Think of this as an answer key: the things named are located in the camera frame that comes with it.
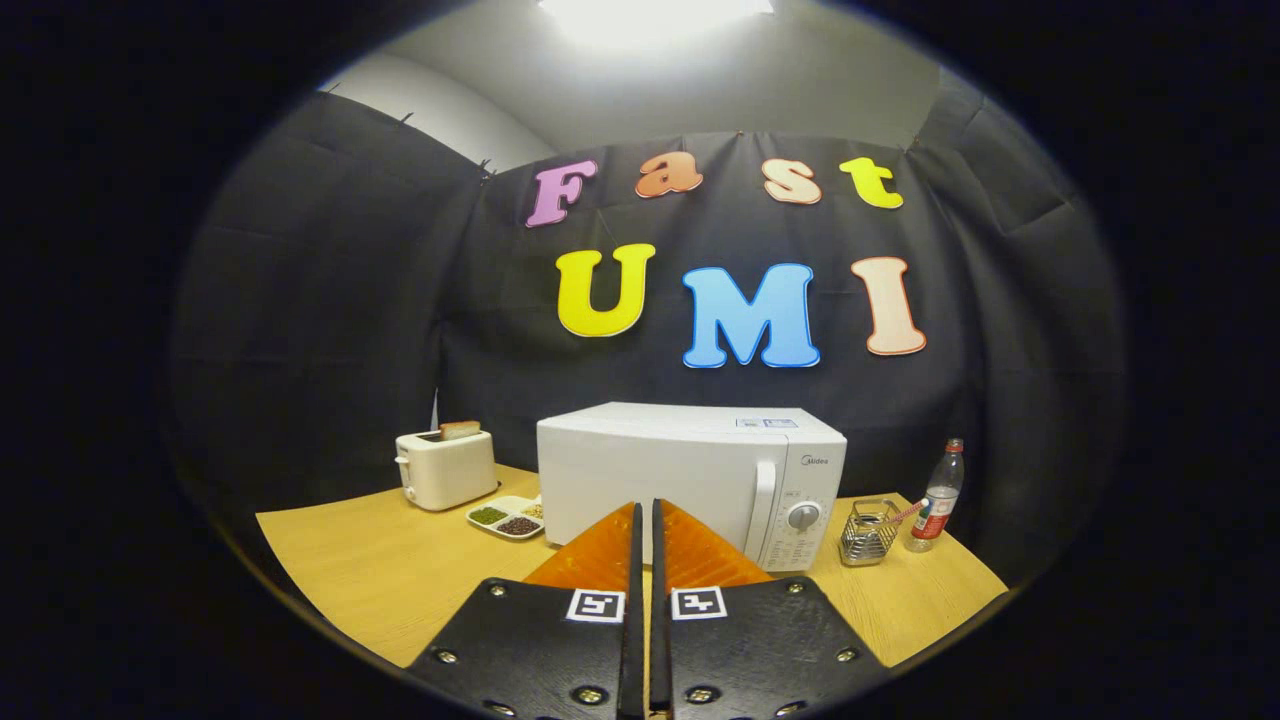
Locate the cream pop-up toaster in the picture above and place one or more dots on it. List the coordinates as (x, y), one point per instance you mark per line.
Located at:
(450, 470)

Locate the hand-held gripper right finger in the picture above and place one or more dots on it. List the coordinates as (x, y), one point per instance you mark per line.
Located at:
(660, 650)

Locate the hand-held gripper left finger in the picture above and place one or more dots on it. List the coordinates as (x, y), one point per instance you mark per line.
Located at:
(632, 650)

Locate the striped drinking straw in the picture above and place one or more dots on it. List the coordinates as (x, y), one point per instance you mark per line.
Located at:
(905, 513)

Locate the clear plastic water bottle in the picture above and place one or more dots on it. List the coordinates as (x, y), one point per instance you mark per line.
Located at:
(938, 510)

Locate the white divided snack plate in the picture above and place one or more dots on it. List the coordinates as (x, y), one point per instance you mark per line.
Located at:
(505, 520)

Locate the white toaster oven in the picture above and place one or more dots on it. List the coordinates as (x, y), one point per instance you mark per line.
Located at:
(650, 460)

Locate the toasted bread slice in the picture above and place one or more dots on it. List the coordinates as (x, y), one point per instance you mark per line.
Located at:
(460, 430)

